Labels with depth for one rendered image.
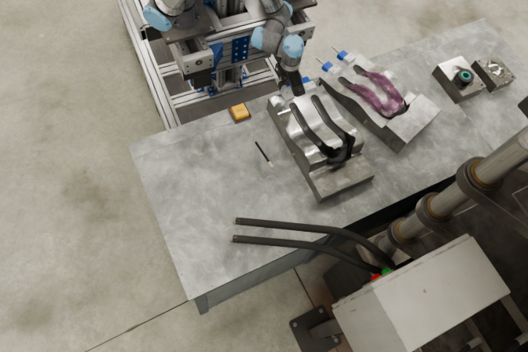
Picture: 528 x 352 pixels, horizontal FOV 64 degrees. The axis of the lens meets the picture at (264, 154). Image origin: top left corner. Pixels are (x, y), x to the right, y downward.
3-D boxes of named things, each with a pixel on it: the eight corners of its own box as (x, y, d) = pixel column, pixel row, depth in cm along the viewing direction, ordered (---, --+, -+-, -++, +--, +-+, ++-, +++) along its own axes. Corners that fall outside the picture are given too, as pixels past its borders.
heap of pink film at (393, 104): (342, 88, 197) (347, 78, 190) (367, 68, 204) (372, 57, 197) (385, 125, 190) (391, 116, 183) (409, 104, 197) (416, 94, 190)
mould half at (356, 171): (266, 108, 195) (269, 92, 183) (315, 90, 202) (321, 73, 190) (319, 203, 177) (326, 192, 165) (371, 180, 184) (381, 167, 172)
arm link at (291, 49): (286, 28, 151) (308, 37, 151) (284, 45, 162) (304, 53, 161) (277, 47, 149) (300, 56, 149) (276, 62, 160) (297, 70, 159)
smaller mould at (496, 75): (468, 67, 217) (474, 60, 212) (488, 60, 221) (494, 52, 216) (489, 93, 211) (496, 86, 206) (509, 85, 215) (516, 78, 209)
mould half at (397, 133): (317, 83, 204) (322, 69, 194) (352, 56, 214) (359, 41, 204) (397, 154, 191) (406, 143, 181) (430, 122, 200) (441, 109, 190)
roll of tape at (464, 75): (471, 87, 203) (474, 83, 200) (454, 84, 203) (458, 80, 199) (470, 75, 206) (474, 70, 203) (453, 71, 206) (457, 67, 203)
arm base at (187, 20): (159, 8, 185) (157, -10, 176) (193, 0, 188) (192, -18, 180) (170, 34, 179) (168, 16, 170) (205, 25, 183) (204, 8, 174)
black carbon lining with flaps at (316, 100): (286, 107, 188) (289, 94, 180) (317, 95, 193) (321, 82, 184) (324, 173, 176) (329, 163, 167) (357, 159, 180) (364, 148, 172)
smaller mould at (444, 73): (431, 73, 213) (438, 64, 207) (454, 64, 218) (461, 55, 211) (455, 104, 206) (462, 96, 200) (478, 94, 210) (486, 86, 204)
